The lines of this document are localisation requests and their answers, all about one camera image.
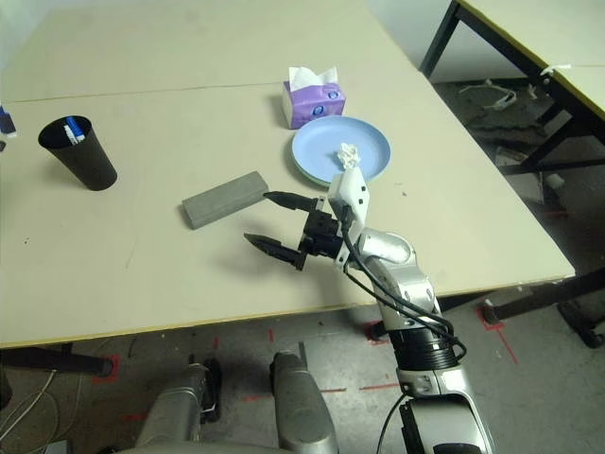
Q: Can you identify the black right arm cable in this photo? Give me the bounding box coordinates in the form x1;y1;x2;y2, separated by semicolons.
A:
342;212;469;370

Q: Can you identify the purple tissue pack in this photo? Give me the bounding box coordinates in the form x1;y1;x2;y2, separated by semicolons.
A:
282;65;348;131

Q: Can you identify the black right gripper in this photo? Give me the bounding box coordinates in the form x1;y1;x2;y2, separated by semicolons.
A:
243;190;344;272

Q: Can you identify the green plate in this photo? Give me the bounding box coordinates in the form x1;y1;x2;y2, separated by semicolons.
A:
291;160;337;186

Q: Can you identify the blue plate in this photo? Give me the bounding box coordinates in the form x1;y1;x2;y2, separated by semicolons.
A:
290;115;392;183

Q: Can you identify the grey robot torso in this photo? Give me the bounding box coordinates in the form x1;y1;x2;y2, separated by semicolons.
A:
117;442;285;454

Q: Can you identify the white floor cable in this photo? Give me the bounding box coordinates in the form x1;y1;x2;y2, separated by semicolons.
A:
0;371;61;441

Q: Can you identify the white tissue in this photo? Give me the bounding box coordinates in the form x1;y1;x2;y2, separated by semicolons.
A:
334;142;360;169

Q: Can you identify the black tapered cup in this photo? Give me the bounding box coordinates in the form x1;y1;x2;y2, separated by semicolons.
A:
37;114;118;192

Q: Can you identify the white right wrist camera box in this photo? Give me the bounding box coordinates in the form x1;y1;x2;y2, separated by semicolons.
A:
327;165;372;233

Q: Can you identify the white marker blue cap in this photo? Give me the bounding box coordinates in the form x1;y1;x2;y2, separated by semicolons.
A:
0;106;18;139

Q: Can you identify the grey robot right leg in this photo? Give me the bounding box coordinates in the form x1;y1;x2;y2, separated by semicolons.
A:
269;349;339;454

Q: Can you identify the side table black frame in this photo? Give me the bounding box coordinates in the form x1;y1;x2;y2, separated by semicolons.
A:
420;0;605;176

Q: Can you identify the grey glasses case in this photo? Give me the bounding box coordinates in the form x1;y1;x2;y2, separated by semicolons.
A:
181;170;268;232

